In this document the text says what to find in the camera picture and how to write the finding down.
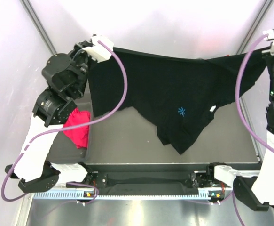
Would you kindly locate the black t shirt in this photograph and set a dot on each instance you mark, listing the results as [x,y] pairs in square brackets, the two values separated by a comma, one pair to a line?
[178,96]

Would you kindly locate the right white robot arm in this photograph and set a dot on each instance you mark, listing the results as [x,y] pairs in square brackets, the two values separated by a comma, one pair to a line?
[256,192]

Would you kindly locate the magenta t shirt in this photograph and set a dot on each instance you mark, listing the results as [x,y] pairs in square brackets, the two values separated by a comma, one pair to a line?
[79,136]

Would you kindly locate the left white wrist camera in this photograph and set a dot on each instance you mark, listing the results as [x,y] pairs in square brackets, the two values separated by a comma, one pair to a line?
[98,51]

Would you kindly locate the clear plastic bin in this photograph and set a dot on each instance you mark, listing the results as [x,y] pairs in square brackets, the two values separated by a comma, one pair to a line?
[63,151]

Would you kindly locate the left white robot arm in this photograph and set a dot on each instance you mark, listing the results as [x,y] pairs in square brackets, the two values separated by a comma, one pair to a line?
[34,172]

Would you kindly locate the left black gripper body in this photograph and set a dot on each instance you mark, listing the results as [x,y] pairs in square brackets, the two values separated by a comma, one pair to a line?
[80,60]

